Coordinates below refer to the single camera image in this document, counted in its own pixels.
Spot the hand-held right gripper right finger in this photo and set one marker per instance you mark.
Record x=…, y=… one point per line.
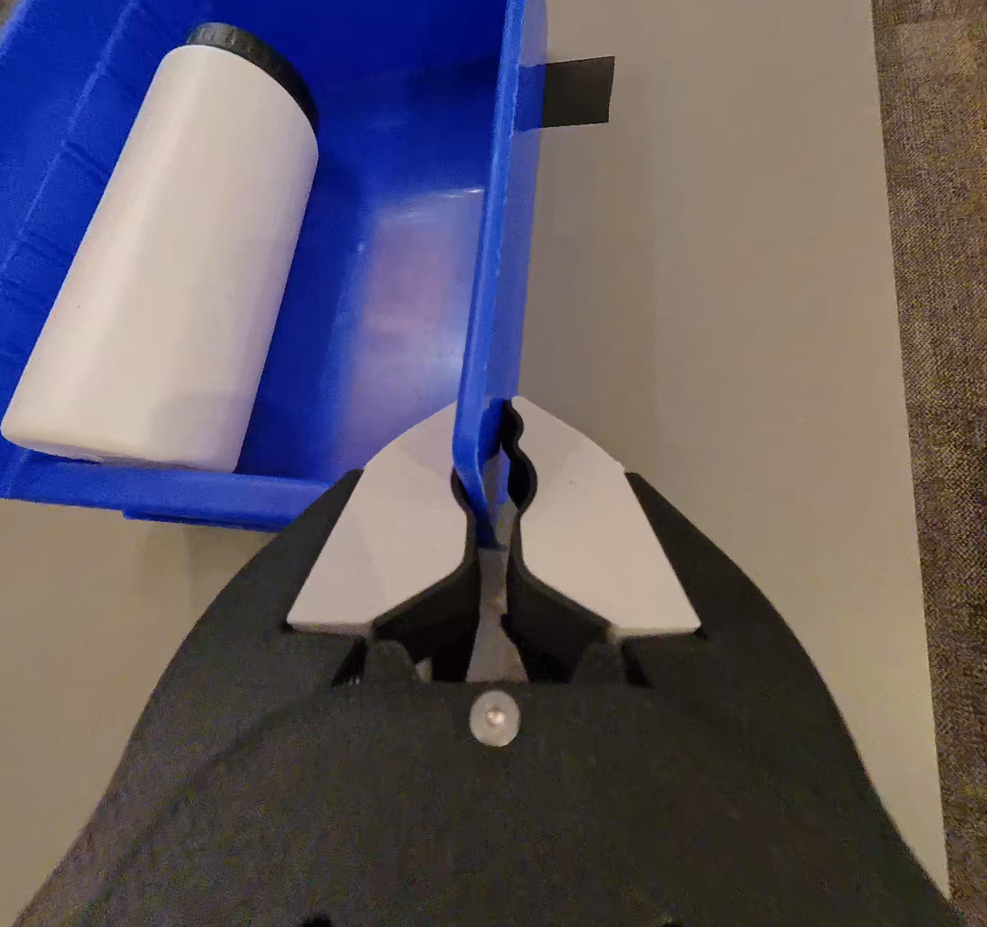
x=601, y=549

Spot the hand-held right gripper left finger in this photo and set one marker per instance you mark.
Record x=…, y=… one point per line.
x=385, y=549

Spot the white plastic bottle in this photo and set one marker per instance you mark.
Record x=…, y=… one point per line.
x=170, y=264

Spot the blue plastic bin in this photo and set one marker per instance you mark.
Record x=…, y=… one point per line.
x=401, y=171

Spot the black bottle lid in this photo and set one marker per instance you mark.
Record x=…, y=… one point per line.
x=270, y=67

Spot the black tape strip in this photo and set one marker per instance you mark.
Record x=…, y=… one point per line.
x=578, y=90

